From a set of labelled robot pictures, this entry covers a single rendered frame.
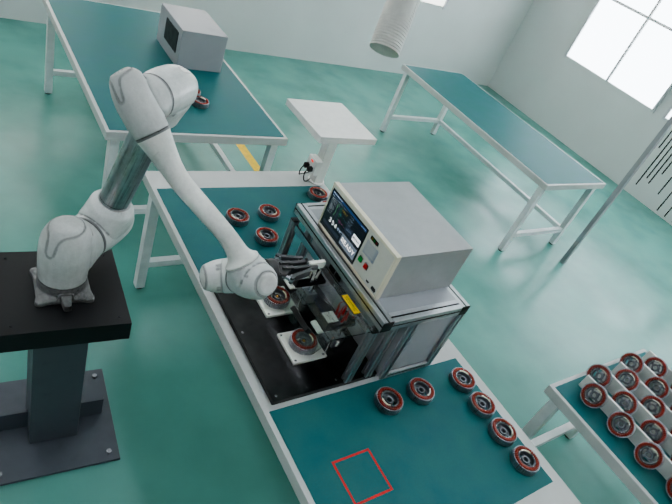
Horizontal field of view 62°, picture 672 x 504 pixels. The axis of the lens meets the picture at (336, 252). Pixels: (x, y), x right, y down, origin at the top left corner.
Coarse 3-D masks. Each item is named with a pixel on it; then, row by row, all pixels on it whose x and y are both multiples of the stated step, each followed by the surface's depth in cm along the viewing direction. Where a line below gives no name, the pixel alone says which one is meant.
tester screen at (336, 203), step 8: (336, 200) 211; (328, 208) 216; (336, 208) 212; (344, 208) 208; (328, 216) 216; (336, 216) 212; (344, 216) 208; (352, 216) 204; (344, 224) 209; (352, 224) 205; (360, 224) 201; (336, 232) 213; (344, 232) 209; (360, 232) 201; (336, 240) 214; (360, 240) 202
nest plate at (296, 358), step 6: (282, 336) 215; (288, 336) 217; (282, 342) 213; (288, 342) 214; (288, 348) 212; (288, 354) 210; (294, 354) 211; (300, 354) 212; (312, 354) 214; (318, 354) 215; (324, 354) 216; (294, 360) 208; (300, 360) 209; (306, 360) 210; (312, 360) 213
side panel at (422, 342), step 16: (448, 320) 218; (416, 336) 213; (432, 336) 221; (448, 336) 225; (400, 352) 212; (416, 352) 223; (432, 352) 231; (384, 368) 218; (400, 368) 225; (416, 368) 232
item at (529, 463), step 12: (456, 372) 234; (468, 372) 236; (456, 384) 229; (468, 384) 231; (480, 396) 228; (480, 408) 222; (492, 408) 224; (492, 420) 220; (504, 420) 222; (492, 432) 216; (504, 432) 219; (504, 444) 215; (516, 456) 209; (528, 456) 214; (516, 468) 208; (528, 468) 207
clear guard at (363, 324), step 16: (320, 288) 201; (336, 288) 204; (288, 304) 194; (304, 304) 192; (320, 304) 194; (336, 304) 197; (304, 320) 189; (320, 320) 188; (336, 320) 190; (352, 320) 193; (368, 320) 196; (304, 336) 186; (320, 336) 184; (336, 336) 185; (352, 336) 188
